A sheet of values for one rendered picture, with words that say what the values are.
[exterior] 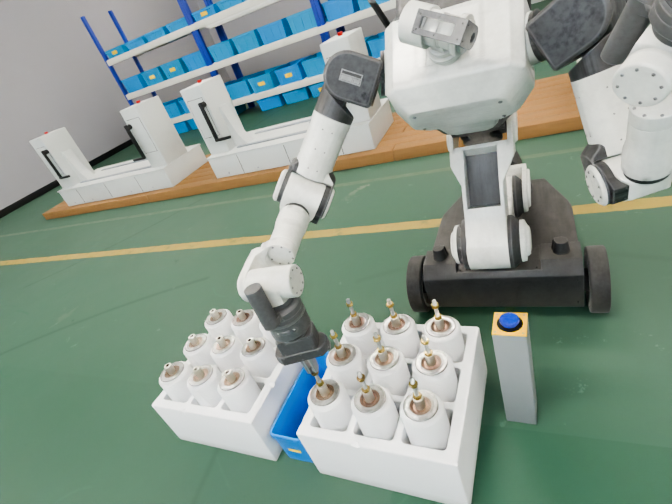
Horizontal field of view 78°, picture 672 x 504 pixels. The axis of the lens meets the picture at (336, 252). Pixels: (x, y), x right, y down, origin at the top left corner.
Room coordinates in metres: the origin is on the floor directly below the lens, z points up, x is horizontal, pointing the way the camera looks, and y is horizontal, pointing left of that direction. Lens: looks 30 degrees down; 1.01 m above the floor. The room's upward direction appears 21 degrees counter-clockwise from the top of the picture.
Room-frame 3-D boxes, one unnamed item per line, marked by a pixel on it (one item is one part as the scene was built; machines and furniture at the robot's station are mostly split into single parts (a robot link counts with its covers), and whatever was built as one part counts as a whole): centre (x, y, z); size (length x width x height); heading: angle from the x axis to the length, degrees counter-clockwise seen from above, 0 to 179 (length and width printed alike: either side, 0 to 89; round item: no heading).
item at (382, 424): (0.64, 0.05, 0.16); 0.10 x 0.10 x 0.18
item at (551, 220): (1.23, -0.59, 0.19); 0.64 x 0.52 x 0.33; 148
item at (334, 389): (0.71, 0.15, 0.25); 0.08 x 0.08 x 0.01
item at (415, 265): (1.16, -0.24, 0.10); 0.20 x 0.05 x 0.20; 148
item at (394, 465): (0.74, -0.02, 0.09); 0.39 x 0.39 x 0.18; 57
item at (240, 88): (6.69, 0.35, 0.36); 0.50 x 0.38 x 0.21; 149
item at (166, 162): (4.43, 1.70, 0.45); 1.61 x 0.57 x 0.74; 58
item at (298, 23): (6.00, -0.75, 0.90); 0.50 x 0.38 x 0.21; 150
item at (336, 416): (0.71, 0.15, 0.16); 0.10 x 0.10 x 0.18
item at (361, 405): (0.64, 0.05, 0.25); 0.08 x 0.08 x 0.01
